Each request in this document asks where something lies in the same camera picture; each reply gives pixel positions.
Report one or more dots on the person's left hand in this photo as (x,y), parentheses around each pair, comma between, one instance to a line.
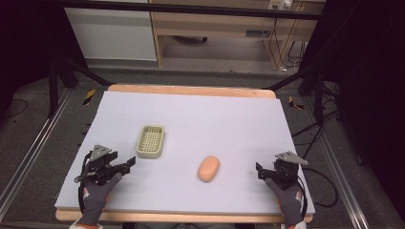
(94,198)

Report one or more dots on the yellow black striped tape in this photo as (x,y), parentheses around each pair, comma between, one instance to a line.
(89,96)
(295,103)

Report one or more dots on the white power strip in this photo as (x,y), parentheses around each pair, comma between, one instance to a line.
(280,4)

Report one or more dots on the aluminium floor rail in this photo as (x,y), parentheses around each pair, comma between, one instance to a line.
(31,149)
(340,181)

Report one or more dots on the black metal frame bar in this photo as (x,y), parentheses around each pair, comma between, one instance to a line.
(191,9)

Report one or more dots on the person's right hand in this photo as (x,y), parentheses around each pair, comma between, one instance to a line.
(291,203)

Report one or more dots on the orange bread roll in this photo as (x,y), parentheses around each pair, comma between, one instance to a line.
(208,169)

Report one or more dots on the black curtain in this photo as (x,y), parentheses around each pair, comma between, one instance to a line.
(366,79)
(28,41)

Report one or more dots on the pale green soap dish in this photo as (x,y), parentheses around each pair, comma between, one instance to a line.
(150,142)

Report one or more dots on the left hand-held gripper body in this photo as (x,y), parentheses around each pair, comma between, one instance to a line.
(100,168)

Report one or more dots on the white foam mat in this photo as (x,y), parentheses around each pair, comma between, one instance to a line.
(203,127)

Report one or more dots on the black metal frame strut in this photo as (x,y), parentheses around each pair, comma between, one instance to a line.
(76,71)
(305,79)

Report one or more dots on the white cabinet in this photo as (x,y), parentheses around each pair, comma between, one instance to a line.
(111,35)

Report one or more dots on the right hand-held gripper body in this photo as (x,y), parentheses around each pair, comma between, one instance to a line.
(286,173)

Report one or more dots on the wooden desk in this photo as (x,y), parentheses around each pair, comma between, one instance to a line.
(223,28)

